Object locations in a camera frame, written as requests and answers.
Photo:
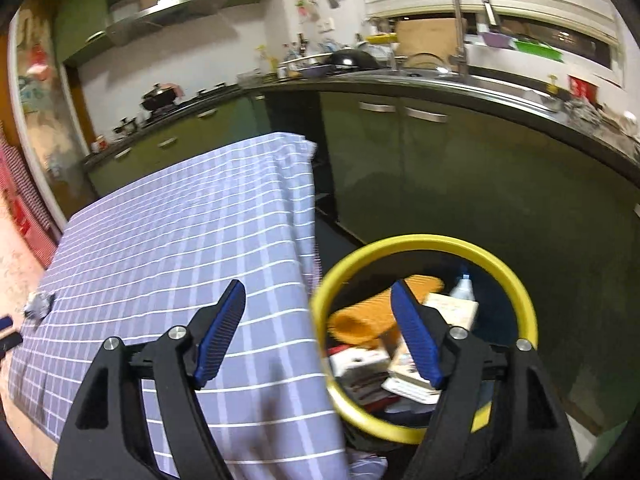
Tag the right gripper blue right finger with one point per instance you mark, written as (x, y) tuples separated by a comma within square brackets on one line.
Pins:
[(497, 416)]

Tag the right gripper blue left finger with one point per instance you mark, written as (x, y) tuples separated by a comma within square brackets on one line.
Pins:
[(106, 435)]

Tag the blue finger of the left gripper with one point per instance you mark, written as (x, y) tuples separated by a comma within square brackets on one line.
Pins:
[(9, 342), (5, 322)]

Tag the foil wrapper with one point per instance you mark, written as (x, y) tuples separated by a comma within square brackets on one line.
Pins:
[(38, 305)]

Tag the clear plastic water bottle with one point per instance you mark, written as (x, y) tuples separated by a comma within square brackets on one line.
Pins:
[(463, 290)]

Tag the cigarette pack box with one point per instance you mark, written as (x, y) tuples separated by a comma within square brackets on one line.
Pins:
[(361, 372)]

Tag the orange honeycomb sponge cloth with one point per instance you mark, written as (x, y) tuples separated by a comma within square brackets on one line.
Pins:
[(364, 323)]

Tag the small white box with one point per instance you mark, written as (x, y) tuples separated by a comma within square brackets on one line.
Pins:
[(422, 363)]

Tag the yellow rimmed trash bin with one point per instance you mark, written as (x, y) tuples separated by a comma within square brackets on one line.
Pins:
[(333, 282)]

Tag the green lower kitchen cabinets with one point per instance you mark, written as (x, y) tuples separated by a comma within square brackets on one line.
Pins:
[(558, 207)]

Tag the red checked apron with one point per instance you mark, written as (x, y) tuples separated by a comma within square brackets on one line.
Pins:
[(26, 207)]

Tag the blue checked tablecloth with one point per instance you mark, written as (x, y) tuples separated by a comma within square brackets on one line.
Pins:
[(148, 256)]

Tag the black pot on stove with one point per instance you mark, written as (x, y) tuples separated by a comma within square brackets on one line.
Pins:
[(161, 95)]

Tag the steel sink basin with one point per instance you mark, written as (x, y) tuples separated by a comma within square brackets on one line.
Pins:
[(538, 98)]

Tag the wooden cutting board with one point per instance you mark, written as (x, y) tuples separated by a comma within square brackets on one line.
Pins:
[(436, 36)]

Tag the black wok on counter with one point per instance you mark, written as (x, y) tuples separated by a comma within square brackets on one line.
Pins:
[(349, 60)]

